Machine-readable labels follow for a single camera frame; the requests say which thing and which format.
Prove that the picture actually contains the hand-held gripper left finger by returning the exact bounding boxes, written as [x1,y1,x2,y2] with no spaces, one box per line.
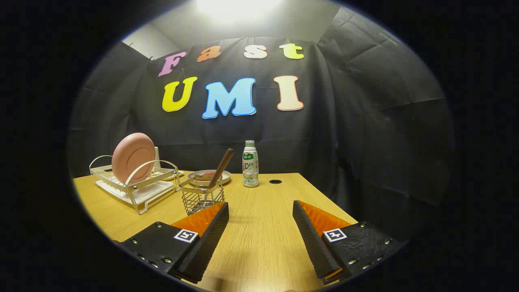
[114,202,229,284]

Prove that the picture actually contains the pink plate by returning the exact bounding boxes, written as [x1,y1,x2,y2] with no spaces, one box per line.
[112,133,156,185]

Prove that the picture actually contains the beige round plate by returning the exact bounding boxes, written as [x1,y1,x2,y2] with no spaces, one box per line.
[187,170,232,187]

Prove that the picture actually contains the white bottle green label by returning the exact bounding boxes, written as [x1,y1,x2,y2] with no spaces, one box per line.
[242,140,259,188]

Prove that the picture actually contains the wooden handled spoon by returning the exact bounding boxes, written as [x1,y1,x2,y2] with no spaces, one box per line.
[201,148,234,203]

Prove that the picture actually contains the metal wire basket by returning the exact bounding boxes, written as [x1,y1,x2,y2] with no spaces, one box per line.
[180,176,225,215]

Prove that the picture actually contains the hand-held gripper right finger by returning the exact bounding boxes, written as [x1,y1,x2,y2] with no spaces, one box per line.
[292,200,402,285]

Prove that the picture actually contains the white wire dish rack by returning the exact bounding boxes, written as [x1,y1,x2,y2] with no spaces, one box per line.
[89,155,182,215]

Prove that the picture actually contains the white drip tray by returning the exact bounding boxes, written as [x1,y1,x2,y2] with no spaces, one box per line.
[96,178,175,205]

